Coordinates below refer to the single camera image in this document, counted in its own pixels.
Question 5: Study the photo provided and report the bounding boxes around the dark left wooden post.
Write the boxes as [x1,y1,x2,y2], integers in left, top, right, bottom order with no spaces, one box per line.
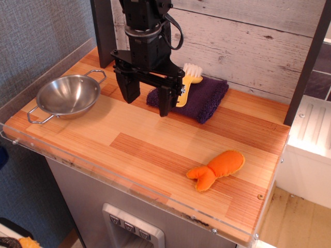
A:
[90,0,117,68]

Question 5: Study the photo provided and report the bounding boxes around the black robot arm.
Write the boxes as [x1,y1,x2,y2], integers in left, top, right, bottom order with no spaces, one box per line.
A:
[111,1,185,117]

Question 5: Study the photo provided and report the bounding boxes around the grey toy fridge cabinet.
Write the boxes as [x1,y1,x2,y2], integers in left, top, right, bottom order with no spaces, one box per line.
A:
[47,159,236,247]

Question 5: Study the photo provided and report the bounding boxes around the white toy sink unit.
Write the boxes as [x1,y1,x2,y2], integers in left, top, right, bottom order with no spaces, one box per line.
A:
[276,96,330,208]

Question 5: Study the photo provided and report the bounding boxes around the orange and black plush toy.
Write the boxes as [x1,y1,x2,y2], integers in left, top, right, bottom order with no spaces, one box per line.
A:
[1,237,41,248]

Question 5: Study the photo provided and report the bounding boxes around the orange plush fish toy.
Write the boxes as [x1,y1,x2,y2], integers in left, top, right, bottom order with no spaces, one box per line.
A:
[186,150,246,192]

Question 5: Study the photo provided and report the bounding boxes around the clear acrylic table guard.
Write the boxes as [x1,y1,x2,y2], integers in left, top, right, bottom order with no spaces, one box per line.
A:
[4,120,289,247]

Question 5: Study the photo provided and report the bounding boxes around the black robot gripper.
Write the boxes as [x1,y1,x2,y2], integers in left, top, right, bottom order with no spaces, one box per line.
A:
[111,36,184,117]

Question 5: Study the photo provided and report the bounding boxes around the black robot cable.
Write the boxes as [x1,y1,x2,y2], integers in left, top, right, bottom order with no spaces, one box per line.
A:
[159,13,184,51]

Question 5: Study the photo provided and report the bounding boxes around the stainless steel bowl with handles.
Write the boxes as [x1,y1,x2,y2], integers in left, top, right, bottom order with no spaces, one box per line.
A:
[27,70,107,125]

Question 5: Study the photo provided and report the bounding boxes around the dark wooden post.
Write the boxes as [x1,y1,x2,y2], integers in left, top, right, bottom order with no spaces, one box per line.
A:
[90,0,117,68]
[283,0,330,126]

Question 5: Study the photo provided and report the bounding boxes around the dark right wooden post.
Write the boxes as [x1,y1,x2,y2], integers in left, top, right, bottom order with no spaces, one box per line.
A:
[283,0,330,126]

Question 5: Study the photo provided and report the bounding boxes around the purple folded cloth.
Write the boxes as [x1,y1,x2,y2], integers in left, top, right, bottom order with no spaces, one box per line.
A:
[146,76,230,125]

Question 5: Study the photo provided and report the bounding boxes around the silver dispenser panel with buttons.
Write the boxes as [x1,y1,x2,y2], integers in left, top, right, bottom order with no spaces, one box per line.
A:
[102,203,166,248]

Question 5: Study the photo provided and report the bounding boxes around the yellow brush white bristles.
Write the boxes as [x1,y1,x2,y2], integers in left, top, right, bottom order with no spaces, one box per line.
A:
[176,63,203,107]

